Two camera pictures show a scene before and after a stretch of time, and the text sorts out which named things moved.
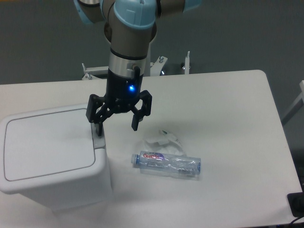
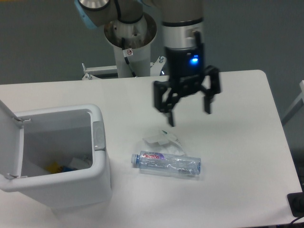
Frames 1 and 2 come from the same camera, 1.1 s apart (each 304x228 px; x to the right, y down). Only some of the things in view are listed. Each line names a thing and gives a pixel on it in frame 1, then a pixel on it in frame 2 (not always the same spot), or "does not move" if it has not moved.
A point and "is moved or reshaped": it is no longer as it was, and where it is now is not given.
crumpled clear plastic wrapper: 164,142 does not move
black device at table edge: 296,201 does not move
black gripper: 122,93 -> 185,67
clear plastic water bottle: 157,162 does not move
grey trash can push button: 99,141 does not move
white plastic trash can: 49,153 is moved or reshaped
